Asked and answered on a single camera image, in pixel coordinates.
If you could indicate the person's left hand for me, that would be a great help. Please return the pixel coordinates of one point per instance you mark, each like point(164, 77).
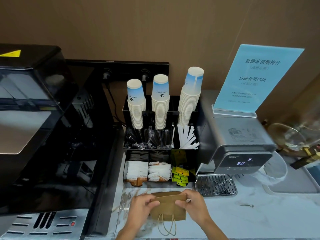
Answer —
point(138, 212)

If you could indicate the person's right hand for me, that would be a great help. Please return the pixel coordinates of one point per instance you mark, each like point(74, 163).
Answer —
point(196, 209)

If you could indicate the person's right thumb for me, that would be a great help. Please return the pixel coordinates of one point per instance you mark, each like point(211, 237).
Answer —
point(182, 203)

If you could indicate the person's left thumb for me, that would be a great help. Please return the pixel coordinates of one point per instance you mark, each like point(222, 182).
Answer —
point(155, 204)

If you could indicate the brown paper bag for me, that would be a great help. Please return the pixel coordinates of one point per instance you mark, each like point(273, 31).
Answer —
point(170, 209)

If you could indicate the person's right forearm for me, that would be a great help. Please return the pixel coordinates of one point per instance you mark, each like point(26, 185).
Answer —
point(212, 229)

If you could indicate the person's left forearm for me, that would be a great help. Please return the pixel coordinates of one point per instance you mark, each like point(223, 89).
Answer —
point(128, 233)

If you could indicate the pile of yellow tea packets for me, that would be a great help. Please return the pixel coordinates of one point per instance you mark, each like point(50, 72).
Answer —
point(180, 176)

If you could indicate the pile of white sugar packets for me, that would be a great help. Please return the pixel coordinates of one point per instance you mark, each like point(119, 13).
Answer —
point(159, 171)
point(137, 169)

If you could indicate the silver drip tray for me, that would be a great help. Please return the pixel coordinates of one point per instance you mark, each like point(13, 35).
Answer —
point(216, 185)

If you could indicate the black condiment organizer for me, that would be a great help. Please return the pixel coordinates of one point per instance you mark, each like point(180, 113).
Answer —
point(187, 157)

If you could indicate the bundle of black wrapped stirrers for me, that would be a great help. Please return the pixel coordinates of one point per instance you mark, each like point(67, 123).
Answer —
point(135, 139)
point(160, 139)

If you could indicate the bundle of white wrapped straws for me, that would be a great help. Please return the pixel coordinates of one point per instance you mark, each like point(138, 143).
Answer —
point(187, 137)

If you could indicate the silver water dispenser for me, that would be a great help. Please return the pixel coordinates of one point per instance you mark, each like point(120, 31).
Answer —
point(235, 132)

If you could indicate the medium stack of paper cups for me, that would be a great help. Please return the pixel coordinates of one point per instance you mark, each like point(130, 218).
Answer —
point(160, 107)

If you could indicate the short stack of paper cups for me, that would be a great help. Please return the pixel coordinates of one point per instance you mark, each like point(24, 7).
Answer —
point(136, 107)

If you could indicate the tall stack of paper cups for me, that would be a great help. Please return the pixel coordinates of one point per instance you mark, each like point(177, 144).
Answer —
point(190, 97)

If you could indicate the grey tray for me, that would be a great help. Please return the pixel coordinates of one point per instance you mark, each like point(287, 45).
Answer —
point(300, 182)

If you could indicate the black coffee machine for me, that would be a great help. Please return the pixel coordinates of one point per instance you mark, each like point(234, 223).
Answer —
point(45, 137)

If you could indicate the glass beverage dispenser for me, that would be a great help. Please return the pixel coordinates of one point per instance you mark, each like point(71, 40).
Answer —
point(292, 134)

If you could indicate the black power plug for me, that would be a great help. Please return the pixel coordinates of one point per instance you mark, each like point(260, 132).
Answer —
point(107, 73)
point(145, 73)

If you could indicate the gold dispenser tap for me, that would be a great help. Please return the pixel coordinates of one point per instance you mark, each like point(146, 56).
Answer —
point(308, 154)

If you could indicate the black socket panel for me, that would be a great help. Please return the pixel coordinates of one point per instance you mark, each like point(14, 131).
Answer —
point(120, 68)

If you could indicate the blue sign in acrylic stand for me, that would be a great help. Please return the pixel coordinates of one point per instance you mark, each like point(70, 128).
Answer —
point(257, 79)

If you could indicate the yellow warning sticker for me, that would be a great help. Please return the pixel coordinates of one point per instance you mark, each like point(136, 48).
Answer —
point(11, 53)

